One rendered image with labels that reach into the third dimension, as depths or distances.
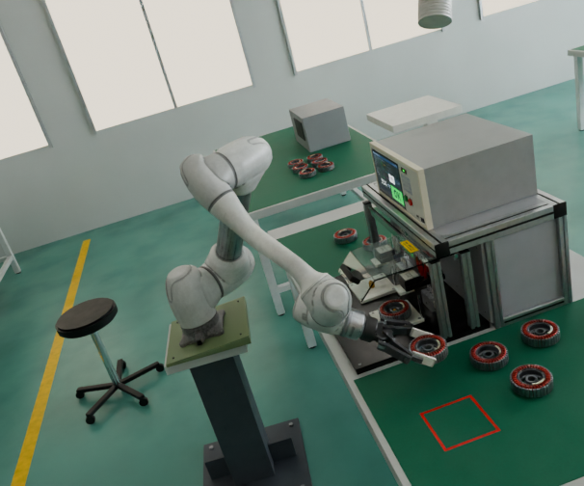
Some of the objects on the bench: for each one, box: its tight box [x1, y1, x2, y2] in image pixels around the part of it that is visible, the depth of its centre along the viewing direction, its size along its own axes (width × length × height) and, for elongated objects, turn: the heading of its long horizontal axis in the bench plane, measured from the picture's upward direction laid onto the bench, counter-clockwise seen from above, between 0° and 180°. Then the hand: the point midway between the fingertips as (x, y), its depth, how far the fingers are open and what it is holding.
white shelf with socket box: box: [366, 95, 463, 133], centre depth 302 cm, size 35×37×46 cm
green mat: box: [354, 286, 584, 486], centre depth 166 cm, size 94×61×1 cm, turn 131°
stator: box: [510, 365, 553, 398], centre depth 166 cm, size 11×11×4 cm
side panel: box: [484, 215, 572, 329], centre depth 190 cm, size 28×3×32 cm, turn 131°
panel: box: [439, 243, 494, 323], centre depth 218 cm, size 1×66×30 cm, turn 41°
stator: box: [469, 341, 509, 371], centre depth 180 cm, size 11×11×4 cm
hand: (427, 348), depth 176 cm, fingers closed on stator, 11 cm apart
